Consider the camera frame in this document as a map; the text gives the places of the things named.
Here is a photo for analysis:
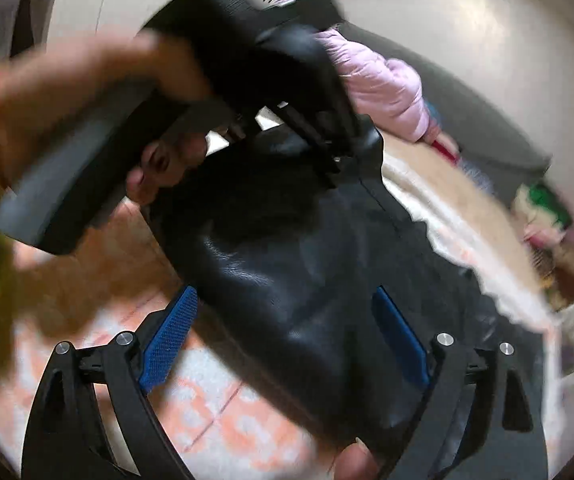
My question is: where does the pile of folded clothes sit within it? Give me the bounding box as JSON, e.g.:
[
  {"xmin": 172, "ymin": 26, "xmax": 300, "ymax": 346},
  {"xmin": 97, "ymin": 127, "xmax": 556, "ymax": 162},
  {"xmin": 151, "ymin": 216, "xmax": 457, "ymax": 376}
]
[{"xmin": 509, "ymin": 180, "xmax": 574, "ymax": 313}]

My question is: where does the pink puffer jacket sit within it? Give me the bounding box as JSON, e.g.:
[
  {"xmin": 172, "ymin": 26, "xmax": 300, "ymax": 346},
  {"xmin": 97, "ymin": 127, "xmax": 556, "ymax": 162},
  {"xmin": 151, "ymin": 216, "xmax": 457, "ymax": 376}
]
[{"xmin": 272, "ymin": 0, "xmax": 444, "ymax": 145}]

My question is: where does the white floral blanket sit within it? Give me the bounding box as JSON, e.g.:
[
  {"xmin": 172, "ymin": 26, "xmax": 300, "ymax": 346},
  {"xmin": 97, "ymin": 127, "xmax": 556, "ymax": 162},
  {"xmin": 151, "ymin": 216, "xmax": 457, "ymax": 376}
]
[{"xmin": 0, "ymin": 150, "xmax": 568, "ymax": 480}]

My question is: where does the white wardrobe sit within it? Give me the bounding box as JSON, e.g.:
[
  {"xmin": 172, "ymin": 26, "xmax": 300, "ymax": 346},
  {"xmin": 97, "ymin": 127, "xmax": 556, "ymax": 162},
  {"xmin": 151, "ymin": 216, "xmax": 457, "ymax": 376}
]
[{"xmin": 0, "ymin": 0, "xmax": 314, "ymax": 63}]

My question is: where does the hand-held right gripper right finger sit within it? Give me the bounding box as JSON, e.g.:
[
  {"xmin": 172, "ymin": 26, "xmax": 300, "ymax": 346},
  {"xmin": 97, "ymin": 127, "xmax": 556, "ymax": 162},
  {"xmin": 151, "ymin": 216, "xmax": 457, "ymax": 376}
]
[{"xmin": 367, "ymin": 286, "xmax": 550, "ymax": 480}]

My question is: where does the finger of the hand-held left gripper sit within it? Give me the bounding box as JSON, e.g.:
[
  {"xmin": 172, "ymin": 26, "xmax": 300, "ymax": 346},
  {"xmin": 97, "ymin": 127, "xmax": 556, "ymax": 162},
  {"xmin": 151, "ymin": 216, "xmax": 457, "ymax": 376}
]
[
  {"xmin": 317, "ymin": 60, "xmax": 370, "ymax": 161},
  {"xmin": 257, "ymin": 100, "xmax": 348, "ymax": 192}
]

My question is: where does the person's left forearm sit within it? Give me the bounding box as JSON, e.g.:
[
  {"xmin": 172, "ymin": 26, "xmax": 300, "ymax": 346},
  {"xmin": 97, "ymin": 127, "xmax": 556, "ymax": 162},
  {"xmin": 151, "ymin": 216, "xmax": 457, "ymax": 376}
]
[{"xmin": 0, "ymin": 42, "xmax": 98, "ymax": 201}]

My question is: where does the black leather jacket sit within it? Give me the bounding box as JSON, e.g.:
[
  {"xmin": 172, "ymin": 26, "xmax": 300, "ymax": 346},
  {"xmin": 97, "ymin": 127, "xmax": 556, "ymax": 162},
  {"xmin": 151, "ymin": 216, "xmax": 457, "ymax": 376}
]
[{"xmin": 139, "ymin": 110, "xmax": 550, "ymax": 480}]

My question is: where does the grey cushion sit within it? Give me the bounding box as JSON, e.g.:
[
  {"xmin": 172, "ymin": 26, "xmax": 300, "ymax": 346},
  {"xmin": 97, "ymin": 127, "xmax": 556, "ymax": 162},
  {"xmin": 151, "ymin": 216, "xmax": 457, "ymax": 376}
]
[{"xmin": 339, "ymin": 20, "xmax": 554, "ymax": 188}]

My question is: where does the red cloth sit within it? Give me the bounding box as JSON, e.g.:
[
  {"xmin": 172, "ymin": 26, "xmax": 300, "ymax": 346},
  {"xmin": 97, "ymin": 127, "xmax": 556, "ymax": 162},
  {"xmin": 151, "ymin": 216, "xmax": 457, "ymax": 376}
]
[{"xmin": 428, "ymin": 136, "xmax": 462, "ymax": 163}]

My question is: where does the person's left hand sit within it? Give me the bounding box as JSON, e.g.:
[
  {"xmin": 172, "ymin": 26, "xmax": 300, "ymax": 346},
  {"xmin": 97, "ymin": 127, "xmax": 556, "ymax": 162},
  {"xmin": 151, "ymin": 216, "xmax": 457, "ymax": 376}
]
[{"xmin": 67, "ymin": 30, "xmax": 218, "ymax": 207}]

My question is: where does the person's right hand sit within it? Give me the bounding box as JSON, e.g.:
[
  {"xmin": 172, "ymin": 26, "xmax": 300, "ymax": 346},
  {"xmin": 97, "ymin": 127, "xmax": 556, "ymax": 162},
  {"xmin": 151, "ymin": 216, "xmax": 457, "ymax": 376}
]
[{"xmin": 334, "ymin": 437, "xmax": 384, "ymax": 480}]

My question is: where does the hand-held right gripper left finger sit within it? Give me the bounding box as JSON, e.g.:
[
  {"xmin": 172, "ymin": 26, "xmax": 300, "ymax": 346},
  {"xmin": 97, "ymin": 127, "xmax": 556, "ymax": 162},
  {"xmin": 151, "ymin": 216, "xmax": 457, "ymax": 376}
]
[{"xmin": 21, "ymin": 285, "xmax": 200, "ymax": 480}]

